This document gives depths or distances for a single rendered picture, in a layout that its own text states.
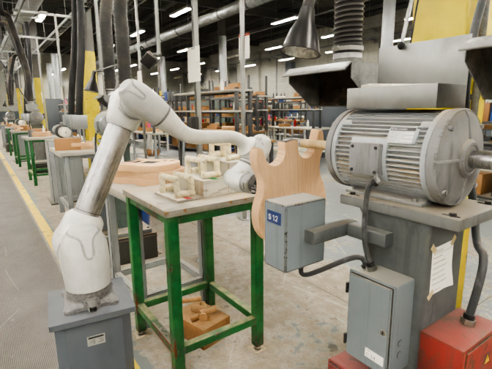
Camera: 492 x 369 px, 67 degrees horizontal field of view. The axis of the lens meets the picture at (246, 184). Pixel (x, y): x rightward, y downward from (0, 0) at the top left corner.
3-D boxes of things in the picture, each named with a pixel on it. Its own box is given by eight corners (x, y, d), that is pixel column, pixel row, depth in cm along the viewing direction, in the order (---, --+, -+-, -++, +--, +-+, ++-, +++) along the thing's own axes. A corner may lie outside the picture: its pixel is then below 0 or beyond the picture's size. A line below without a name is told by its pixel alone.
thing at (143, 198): (266, 321, 216) (266, 194, 201) (173, 361, 183) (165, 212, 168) (211, 282, 265) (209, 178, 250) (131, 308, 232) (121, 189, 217)
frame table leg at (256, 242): (263, 348, 219) (263, 200, 201) (256, 352, 216) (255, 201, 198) (258, 344, 223) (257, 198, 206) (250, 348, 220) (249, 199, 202)
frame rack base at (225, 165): (250, 189, 211) (250, 159, 208) (228, 194, 202) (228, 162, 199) (222, 183, 232) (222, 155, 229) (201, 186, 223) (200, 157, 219)
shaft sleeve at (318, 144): (343, 148, 130) (341, 140, 129) (337, 152, 129) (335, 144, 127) (307, 144, 145) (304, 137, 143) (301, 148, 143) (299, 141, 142)
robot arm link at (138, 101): (176, 102, 143) (162, 102, 154) (138, 69, 133) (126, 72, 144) (156, 129, 140) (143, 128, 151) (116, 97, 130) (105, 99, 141)
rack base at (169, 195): (203, 198, 193) (203, 196, 193) (178, 203, 184) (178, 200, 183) (178, 189, 214) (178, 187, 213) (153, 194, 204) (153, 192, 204)
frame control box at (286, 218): (373, 291, 108) (378, 203, 103) (321, 314, 96) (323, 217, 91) (312, 263, 128) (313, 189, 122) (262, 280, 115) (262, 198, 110)
